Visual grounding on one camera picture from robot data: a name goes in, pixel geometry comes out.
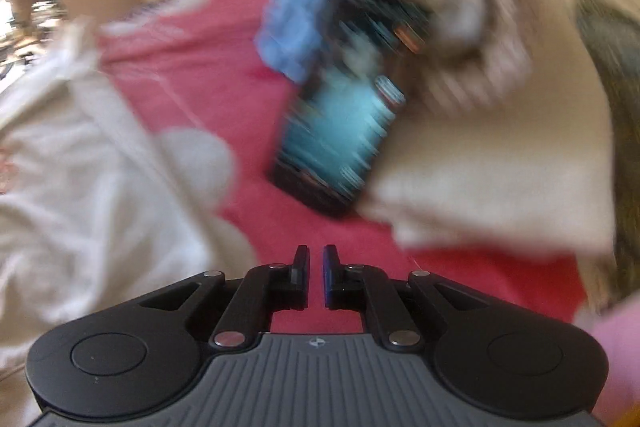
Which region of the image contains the white sweatshirt orange bear outline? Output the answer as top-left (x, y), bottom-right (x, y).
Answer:
top-left (1, 20), bottom-right (256, 426)

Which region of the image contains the black smartphone lit screen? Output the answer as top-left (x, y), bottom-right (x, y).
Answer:
top-left (270, 0), bottom-right (432, 219)

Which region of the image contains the cream pillow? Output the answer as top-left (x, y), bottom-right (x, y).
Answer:
top-left (357, 28), bottom-right (614, 257)

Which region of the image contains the blue folded garment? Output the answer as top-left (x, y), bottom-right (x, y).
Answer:
top-left (254, 0), bottom-right (328, 84)

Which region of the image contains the pink floral bed blanket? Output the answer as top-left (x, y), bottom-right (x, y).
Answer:
top-left (99, 0), bottom-right (584, 333)

